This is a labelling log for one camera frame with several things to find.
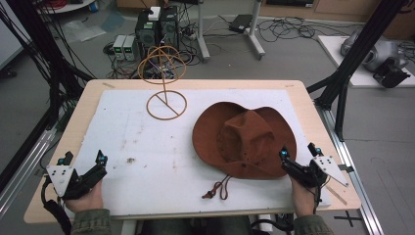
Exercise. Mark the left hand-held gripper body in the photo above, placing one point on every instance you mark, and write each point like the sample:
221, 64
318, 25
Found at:
65, 182

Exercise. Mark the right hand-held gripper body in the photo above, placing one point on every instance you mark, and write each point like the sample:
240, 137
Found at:
314, 173

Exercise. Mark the brown cowboy hat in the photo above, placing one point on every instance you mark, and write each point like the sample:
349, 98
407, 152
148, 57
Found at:
244, 137

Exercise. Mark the person's left hand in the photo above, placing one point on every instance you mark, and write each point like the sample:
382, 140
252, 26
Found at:
88, 199

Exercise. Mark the person's right hand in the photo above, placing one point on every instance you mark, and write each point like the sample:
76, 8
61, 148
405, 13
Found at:
303, 200

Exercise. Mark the thin wooden stick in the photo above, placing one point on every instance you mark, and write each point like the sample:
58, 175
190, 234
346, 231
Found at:
336, 195

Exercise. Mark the white foam mat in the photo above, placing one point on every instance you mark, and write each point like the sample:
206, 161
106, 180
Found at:
147, 182

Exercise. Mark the white floor board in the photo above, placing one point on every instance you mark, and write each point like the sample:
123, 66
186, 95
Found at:
359, 78

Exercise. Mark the black device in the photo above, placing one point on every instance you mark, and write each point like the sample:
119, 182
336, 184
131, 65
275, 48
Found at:
391, 75

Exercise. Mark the grey power supply unit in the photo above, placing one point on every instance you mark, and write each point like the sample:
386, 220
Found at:
119, 47
129, 48

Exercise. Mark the person's legs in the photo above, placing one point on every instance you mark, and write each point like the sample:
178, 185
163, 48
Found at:
195, 226

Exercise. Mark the grey rounded device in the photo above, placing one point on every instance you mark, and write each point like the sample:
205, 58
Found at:
380, 54

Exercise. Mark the grey metal stand leg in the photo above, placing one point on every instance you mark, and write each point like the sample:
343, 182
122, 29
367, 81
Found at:
256, 36
203, 32

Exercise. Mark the clear plastic sheet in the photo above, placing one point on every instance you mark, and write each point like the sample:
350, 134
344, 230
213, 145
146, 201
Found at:
83, 31

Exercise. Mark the black computer tower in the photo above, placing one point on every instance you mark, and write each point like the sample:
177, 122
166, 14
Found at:
147, 34
169, 29

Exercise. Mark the flat black box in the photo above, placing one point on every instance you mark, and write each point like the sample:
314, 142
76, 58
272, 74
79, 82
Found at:
240, 23

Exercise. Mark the white round table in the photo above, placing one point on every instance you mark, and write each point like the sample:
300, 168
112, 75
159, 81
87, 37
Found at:
68, 6

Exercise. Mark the blue tape roll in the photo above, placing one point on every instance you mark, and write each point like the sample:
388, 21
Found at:
94, 6

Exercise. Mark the small white box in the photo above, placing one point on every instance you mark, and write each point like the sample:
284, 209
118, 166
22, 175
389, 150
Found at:
154, 13

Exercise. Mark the aluminium rail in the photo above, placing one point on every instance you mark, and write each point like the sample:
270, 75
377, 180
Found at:
350, 169
23, 173

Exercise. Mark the black frame pole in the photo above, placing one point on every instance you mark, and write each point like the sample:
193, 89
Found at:
355, 55

